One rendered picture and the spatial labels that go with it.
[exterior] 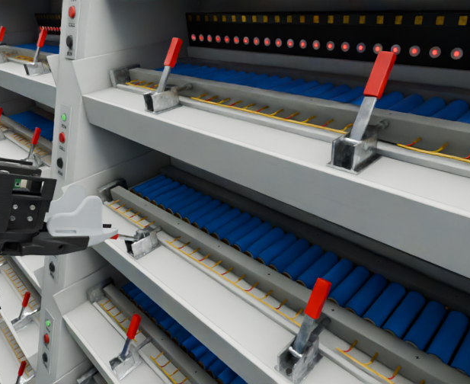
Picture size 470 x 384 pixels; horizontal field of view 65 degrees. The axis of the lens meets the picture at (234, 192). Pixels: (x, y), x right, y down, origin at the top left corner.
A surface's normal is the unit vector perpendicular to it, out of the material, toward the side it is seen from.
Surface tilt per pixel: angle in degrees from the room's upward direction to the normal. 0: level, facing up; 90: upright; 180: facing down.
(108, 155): 90
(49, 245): 89
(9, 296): 22
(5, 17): 90
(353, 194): 112
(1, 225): 90
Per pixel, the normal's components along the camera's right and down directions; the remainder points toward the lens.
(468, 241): -0.70, 0.40
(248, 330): -0.08, -0.86
